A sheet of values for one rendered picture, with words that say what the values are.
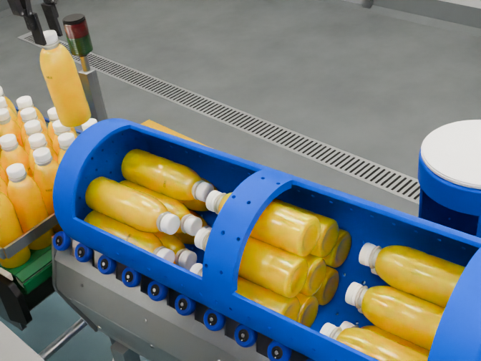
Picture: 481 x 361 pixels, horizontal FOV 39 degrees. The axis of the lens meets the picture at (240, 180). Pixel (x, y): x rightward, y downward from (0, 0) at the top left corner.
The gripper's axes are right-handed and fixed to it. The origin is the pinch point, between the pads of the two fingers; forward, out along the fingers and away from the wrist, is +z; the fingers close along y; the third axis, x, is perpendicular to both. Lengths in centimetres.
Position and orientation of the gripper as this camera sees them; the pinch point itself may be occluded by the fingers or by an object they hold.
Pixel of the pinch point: (44, 24)
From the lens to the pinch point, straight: 152.0
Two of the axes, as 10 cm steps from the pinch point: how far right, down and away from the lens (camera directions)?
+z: 1.5, 8.0, 5.9
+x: -8.0, -2.5, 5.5
